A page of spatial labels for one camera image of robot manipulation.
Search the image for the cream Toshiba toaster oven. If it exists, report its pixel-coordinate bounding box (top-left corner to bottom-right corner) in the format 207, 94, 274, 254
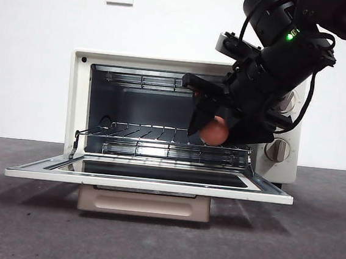
62, 46, 308, 188

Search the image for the glass oven door with handle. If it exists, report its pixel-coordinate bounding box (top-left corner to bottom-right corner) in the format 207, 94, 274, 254
2, 122, 299, 232

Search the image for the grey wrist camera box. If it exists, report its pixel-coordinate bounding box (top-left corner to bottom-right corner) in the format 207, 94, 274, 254
214, 30, 266, 65

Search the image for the cream oven knob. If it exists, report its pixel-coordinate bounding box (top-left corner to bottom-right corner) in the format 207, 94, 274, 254
278, 89, 300, 115
262, 137, 292, 163

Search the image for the brown egg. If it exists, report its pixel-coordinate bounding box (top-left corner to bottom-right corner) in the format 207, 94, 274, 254
197, 113, 232, 147

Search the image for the metal wire oven rack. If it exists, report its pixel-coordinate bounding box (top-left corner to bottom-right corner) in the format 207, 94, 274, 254
76, 118, 254, 152

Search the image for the metal heater guard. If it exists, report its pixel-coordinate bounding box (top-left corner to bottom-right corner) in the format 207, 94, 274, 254
101, 137, 251, 169
104, 70, 195, 94

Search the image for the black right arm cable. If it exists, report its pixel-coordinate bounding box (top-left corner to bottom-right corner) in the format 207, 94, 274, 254
283, 28, 340, 135
237, 0, 267, 46

